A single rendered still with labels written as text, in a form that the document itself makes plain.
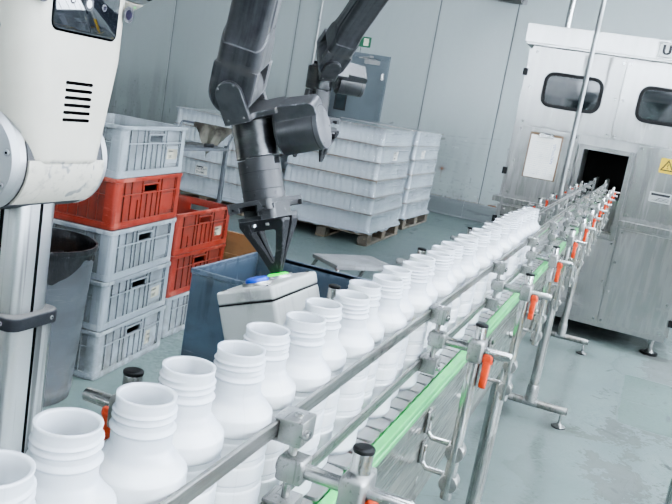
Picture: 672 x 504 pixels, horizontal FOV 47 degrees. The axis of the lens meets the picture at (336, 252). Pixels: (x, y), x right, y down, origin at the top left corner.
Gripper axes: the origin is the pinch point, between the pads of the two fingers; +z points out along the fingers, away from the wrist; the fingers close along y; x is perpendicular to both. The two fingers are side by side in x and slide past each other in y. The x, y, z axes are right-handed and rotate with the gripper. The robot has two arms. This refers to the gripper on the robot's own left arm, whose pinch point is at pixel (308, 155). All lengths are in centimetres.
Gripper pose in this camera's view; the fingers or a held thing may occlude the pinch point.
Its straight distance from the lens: 173.9
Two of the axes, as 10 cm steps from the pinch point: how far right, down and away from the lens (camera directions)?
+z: -1.6, 9.7, 2.0
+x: -3.6, 1.4, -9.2
